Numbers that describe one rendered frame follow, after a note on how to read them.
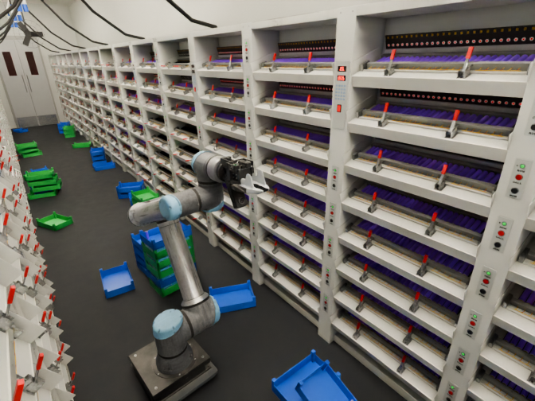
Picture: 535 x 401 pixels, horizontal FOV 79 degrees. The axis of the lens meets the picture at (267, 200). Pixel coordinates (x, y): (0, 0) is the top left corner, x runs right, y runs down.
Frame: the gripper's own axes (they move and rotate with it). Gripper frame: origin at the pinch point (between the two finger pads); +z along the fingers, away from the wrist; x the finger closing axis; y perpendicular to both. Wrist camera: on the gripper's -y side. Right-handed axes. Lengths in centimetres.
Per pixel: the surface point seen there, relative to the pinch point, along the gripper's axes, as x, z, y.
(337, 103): 62, -22, 18
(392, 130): 61, 6, 10
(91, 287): -33, -172, -117
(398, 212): 67, 10, -26
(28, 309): -63, -32, -27
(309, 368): 39, -15, -120
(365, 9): 62, -11, 52
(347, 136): 63, -16, 4
